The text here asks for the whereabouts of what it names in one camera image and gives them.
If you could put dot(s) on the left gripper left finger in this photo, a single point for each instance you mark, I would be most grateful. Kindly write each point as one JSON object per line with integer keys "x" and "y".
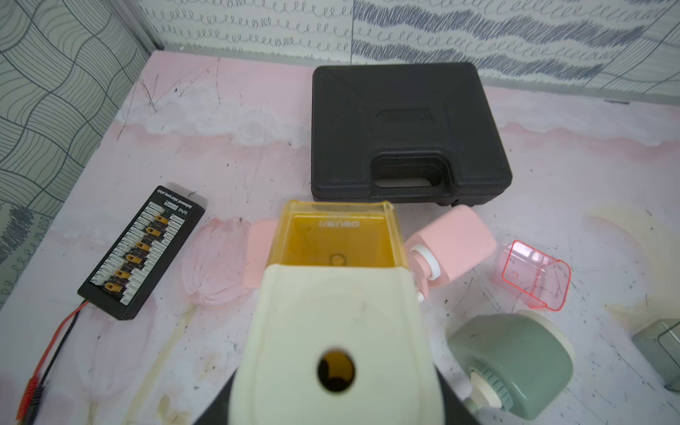
{"x": 217, "y": 412}

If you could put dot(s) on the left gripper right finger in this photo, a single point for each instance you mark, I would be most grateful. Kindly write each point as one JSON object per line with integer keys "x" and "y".
{"x": 455, "y": 413}

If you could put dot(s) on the yellow pencil sharpener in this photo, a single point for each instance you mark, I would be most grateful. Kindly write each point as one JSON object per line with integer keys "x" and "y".
{"x": 336, "y": 345}

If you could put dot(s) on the yellow transparent tray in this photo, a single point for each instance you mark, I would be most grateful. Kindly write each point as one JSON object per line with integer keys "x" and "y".
{"x": 320, "y": 234}

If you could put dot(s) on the green pencil sharpener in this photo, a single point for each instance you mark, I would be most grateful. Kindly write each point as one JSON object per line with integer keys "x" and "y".
{"x": 516, "y": 362}

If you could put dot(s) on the pink transparent tray back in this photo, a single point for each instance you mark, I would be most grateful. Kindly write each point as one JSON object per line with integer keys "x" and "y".
{"x": 537, "y": 279}

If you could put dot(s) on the pink pencil sharpener back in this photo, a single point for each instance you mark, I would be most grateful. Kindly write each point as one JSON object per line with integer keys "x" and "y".
{"x": 448, "y": 248}

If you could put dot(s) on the grey transparent tray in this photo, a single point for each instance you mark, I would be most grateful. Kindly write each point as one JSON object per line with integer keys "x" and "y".
{"x": 659, "y": 344}

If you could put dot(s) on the black charging board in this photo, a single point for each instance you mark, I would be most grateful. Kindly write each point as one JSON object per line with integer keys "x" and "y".
{"x": 131, "y": 269}

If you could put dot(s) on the black plastic tool case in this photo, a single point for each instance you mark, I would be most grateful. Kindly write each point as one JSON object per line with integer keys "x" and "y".
{"x": 417, "y": 133}

